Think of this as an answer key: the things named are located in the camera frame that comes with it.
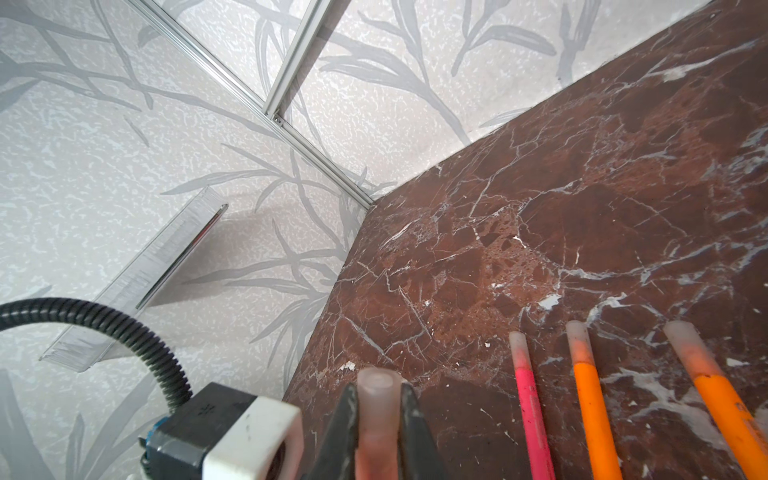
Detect clear plastic wall tray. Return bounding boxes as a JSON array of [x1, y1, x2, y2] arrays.
[[40, 187, 229, 373]]

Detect orange highlighter pen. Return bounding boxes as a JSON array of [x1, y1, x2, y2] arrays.
[[663, 320, 767, 479]]

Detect translucent pen cap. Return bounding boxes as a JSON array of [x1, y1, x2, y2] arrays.
[[355, 367, 403, 479]]

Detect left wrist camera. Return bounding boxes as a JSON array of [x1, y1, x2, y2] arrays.
[[141, 383, 304, 480]]

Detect aluminium cage frame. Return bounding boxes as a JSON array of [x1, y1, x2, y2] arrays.
[[122, 0, 376, 210]]

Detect pink highlighter pen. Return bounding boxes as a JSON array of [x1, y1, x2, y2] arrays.
[[509, 331, 556, 480]]

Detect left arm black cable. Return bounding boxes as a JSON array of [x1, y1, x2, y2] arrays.
[[0, 297, 194, 414]]

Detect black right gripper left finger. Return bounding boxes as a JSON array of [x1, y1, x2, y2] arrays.
[[303, 383, 359, 480]]

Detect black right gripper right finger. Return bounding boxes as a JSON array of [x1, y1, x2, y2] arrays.
[[398, 383, 450, 480]]

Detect yellow-orange highlighter pen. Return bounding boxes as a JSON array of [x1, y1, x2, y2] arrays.
[[566, 321, 623, 479]]

